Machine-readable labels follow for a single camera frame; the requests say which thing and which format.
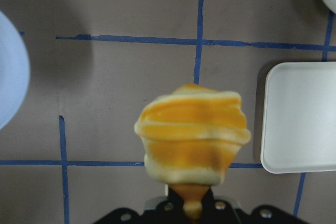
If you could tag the white rectangular tray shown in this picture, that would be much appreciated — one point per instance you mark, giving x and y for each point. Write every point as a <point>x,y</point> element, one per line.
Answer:
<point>298,133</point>

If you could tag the blue plate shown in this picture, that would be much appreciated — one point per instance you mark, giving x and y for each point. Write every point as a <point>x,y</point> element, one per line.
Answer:
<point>15,70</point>

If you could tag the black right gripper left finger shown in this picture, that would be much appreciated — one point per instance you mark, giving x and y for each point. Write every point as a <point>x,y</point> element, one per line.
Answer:
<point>160,209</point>

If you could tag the orange striped bread roll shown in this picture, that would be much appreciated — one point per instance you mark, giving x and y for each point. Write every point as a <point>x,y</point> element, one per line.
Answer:
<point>191,137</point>

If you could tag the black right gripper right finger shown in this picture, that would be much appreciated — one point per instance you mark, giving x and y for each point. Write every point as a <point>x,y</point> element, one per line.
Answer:
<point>227,210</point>

